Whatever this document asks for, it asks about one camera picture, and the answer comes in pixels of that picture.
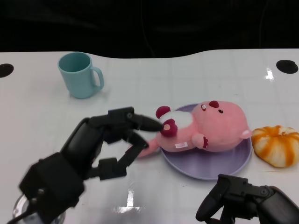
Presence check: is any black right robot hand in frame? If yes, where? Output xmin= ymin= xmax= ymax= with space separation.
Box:
xmin=195 ymin=174 xmax=299 ymax=224

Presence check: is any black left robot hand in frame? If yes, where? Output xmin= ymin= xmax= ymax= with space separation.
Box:
xmin=58 ymin=106 xmax=164 ymax=182

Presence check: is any pink plush beaver doll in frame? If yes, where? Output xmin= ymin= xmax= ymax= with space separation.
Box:
xmin=135 ymin=99 xmax=253 ymax=159

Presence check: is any purple plastic plate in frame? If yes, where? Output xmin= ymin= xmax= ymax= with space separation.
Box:
xmin=159 ymin=104 xmax=253 ymax=181

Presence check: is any orange and white bun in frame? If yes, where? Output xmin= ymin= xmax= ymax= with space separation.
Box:
xmin=251 ymin=125 xmax=299 ymax=168

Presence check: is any teal plastic mug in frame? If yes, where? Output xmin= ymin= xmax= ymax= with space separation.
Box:
xmin=57 ymin=52 xmax=105 ymax=99

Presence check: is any black table cable grommet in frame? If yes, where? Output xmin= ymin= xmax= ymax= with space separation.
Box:
xmin=0 ymin=63 xmax=14 ymax=78
xmin=276 ymin=59 xmax=299 ymax=75

